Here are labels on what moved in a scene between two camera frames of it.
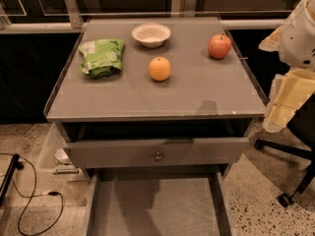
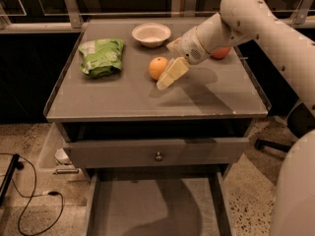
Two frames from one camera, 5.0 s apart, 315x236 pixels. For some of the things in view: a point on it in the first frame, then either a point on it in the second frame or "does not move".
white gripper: [297, 41] → [190, 48]
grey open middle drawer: [159, 204] does not move
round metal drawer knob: [157, 156] does not move
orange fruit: [159, 69] does not move
